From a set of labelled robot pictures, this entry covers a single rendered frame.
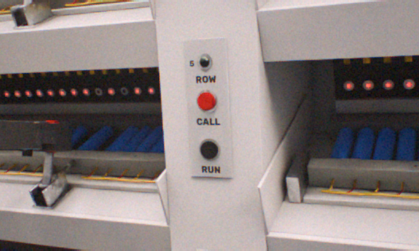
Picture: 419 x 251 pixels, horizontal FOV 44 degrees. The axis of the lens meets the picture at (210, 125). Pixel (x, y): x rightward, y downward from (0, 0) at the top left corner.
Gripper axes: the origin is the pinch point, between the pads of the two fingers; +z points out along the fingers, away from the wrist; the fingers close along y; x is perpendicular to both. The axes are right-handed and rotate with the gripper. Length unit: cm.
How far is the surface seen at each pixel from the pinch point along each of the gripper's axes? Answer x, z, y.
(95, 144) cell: -0.8, 10.8, -0.3
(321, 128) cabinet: 1.9, 19.4, 26.1
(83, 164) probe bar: -3.1, 6.8, 1.2
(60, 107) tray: 4.4, 15.8, -10.0
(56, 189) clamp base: -5.7, 2.7, 0.9
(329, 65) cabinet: 9.2, 17.9, 27.2
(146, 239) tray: -9.8, 2.0, 12.8
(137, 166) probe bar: -3.0, 6.8, 8.5
